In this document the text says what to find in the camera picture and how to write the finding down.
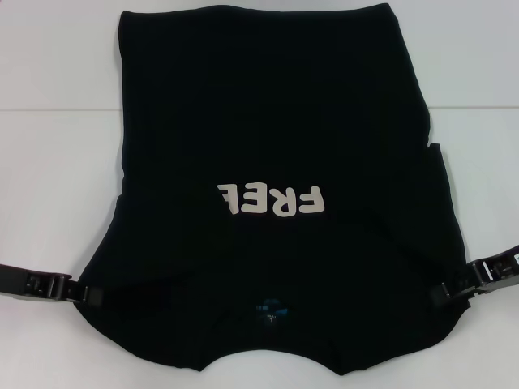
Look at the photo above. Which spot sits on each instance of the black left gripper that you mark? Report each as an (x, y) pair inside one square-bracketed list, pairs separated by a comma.
[(32, 285)]

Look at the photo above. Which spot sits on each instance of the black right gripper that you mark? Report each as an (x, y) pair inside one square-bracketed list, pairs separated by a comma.
[(494, 275)]

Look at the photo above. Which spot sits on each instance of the black shirt with FREE print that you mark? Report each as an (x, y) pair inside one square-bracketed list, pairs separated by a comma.
[(259, 121)]

